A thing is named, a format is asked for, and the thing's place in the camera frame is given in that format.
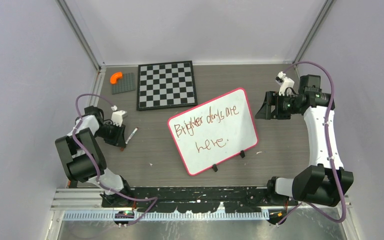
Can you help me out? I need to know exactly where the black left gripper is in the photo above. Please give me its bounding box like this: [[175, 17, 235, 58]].
[[94, 121, 126, 148]]

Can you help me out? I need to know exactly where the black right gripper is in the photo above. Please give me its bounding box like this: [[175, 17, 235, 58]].
[[255, 90, 302, 120]]

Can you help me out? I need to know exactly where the white whiteboard marker pen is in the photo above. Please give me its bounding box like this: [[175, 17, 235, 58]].
[[125, 127, 139, 145]]

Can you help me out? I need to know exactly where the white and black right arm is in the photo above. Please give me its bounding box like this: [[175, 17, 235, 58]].
[[255, 72, 354, 207]]

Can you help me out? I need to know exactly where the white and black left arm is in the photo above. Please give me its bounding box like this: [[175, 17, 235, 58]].
[[55, 106, 134, 207]]

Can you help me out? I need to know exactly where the black whiteboard foot clip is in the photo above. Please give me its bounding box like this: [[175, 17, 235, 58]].
[[211, 164, 218, 172], [239, 150, 246, 159]]

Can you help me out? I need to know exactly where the pink-framed whiteboard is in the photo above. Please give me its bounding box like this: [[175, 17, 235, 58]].
[[167, 88, 259, 176]]

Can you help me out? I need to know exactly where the grey lego baseplate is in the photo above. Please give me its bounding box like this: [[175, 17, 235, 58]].
[[110, 72, 136, 95]]

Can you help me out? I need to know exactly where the orange curved block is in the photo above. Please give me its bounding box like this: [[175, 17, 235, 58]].
[[110, 71, 123, 85]]

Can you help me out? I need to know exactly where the black white checkerboard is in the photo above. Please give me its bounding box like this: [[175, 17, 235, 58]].
[[136, 60, 198, 111]]

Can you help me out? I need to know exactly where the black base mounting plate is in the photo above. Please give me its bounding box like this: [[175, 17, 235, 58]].
[[100, 186, 299, 215]]

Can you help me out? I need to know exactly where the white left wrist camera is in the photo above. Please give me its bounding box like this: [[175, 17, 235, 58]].
[[110, 105, 128, 127]]

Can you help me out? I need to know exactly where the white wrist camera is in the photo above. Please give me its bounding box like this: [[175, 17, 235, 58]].
[[275, 71, 295, 96], [110, 105, 128, 127]]

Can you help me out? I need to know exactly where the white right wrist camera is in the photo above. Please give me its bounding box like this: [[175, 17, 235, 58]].
[[275, 71, 295, 96]]

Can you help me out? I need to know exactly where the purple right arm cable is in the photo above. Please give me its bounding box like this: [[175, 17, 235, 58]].
[[276, 61, 348, 227]]

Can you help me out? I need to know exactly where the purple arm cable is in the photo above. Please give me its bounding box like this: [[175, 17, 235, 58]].
[[276, 61, 348, 227], [72, 94, 160, 227]]

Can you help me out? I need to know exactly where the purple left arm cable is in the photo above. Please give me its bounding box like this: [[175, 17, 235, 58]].
[[72, 94, 160, 227]]

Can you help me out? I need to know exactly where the aluminium frame rail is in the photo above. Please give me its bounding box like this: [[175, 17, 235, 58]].
[[50, 64, 107, 211]]

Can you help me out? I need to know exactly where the white slotted cable duct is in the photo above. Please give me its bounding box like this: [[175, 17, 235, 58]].
[[62, 209, 270, 222]]

